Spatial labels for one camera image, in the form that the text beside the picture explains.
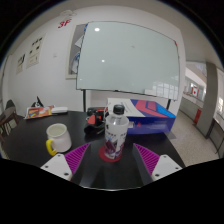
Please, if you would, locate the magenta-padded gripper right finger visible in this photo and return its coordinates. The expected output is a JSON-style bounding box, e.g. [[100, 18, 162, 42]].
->
[[130, 142, 184, 187]]

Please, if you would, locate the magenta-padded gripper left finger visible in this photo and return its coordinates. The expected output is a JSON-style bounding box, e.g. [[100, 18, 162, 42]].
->
[[40, 142, 102, 188]]

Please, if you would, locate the clear black-capped water bottle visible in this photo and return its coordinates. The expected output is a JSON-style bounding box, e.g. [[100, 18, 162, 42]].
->
[[104, 104, 130, 161]]

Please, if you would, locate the flat round red coaster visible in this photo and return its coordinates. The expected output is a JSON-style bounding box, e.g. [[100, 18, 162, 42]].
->
[[98, 144, 124, 164]]

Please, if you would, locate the blue and white cardboard box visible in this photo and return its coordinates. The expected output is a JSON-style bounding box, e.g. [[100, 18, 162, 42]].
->
[[106, 97, 177, 135]]

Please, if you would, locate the black and red device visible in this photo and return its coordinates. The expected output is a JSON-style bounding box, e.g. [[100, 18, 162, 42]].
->
[[83, 106, 110, 136]]

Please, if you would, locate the small white flat box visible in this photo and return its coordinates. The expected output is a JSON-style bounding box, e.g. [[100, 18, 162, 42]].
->
[[50, 106, 69, 115]]

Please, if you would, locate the black-legged side table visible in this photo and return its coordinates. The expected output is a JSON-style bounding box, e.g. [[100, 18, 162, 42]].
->
[[205, 114, 224, 159]]

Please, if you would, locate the dark wooden chair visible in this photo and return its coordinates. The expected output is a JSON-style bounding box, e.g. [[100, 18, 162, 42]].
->
[[0, 99, 20, 142]]

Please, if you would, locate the whiteboard on black stand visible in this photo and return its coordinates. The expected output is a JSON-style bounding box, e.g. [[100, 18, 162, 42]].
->
[[75, 21, 181, 113]]

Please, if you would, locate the framed notice board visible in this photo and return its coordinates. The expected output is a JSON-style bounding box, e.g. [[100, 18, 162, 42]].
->
[[65, 23, 89, 80]]

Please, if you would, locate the white mug with yellow handle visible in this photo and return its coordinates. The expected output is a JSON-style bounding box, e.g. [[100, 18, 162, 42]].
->
[[45, 123, 73, 157]]

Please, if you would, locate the small white wall notice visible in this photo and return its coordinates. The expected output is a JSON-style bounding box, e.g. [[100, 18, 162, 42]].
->
[[15, 53, 27, 75]]

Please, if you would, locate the large white wall notice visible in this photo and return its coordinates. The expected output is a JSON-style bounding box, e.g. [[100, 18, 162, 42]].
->
[[26, 34, 46, 70]]

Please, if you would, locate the white wall-mounted fixture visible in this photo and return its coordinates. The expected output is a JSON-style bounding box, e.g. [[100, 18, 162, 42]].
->
[[60, 9, 78, 20]]

